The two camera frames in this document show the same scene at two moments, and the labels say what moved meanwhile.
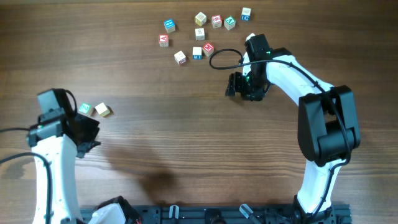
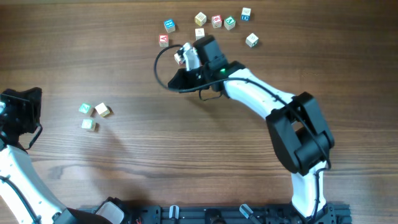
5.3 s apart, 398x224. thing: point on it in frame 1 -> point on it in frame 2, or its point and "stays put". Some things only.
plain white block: (102, 109) stays put
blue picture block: (170, 25) stays put
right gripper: (237, 84) -> (181, 79)
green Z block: (84, 108) stays put
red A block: (163, 40) stays put
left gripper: (86, 131) -> (23, 104)
